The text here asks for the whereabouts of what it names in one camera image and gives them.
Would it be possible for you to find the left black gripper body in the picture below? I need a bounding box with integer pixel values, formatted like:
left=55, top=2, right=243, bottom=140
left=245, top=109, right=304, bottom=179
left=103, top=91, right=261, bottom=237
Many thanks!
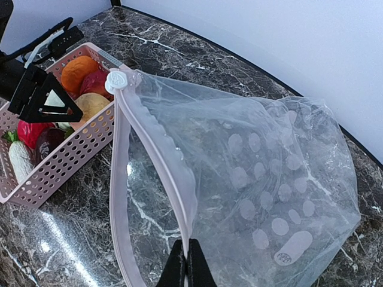
left=1, top=17, right=84, bottom=116

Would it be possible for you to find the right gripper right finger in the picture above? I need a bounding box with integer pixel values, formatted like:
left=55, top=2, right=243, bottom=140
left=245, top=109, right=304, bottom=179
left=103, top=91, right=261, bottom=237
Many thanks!
left=187, top=239, right=217, bottom=287

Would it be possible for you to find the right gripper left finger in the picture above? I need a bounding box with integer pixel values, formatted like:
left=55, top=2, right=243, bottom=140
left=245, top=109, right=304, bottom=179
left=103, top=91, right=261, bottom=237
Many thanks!
left=156, top=240, right=186, bottom=287

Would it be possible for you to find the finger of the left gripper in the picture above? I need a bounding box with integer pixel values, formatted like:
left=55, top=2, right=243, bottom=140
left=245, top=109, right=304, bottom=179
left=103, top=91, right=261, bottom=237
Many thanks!
left=19, top=72, right=83, bottom=123

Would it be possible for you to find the red tomato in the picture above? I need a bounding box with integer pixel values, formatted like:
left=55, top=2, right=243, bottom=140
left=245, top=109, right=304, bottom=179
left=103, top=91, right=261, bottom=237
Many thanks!
left=17, top=120, right=55, bottom=149

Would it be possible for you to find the dark red apple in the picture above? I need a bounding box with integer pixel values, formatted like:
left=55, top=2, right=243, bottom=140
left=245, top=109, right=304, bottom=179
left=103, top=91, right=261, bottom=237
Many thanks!
left=33, top=127, right=65, bottom=166

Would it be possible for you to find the white wrinkled radish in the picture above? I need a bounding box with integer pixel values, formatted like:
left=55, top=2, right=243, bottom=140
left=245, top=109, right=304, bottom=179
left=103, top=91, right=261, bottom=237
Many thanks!
left=2, top=131, right=34, bottom=183

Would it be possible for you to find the orange fruit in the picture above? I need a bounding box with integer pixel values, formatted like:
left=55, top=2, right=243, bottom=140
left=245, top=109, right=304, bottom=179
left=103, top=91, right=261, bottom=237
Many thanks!
left=61, top=56, right=99, bottom=93

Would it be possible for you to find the yellow peach fruit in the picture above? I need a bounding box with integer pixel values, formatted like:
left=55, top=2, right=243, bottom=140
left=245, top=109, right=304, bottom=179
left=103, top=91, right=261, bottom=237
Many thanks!
left=70, top=93, right=110, bottom=131

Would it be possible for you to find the pink perforated plastic basket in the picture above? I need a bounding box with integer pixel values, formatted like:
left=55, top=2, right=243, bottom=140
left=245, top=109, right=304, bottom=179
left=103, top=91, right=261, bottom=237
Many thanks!
left=0, top=42, right=135, bottom=209

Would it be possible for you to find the red pomegranate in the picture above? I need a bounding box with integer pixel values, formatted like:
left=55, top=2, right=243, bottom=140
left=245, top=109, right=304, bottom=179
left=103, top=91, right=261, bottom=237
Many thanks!
left=80, top=70, right=114, bottom=102

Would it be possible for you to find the clear zip top bag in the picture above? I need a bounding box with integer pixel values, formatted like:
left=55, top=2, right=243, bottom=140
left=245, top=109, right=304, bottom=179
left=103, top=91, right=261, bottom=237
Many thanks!
left=105, top=68, right=361, bottom=286

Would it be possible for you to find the pale green radish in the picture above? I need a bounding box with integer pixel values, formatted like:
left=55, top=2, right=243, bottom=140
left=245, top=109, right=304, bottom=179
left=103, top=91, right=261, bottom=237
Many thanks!
left=45, top=90, right=71, bottom=131

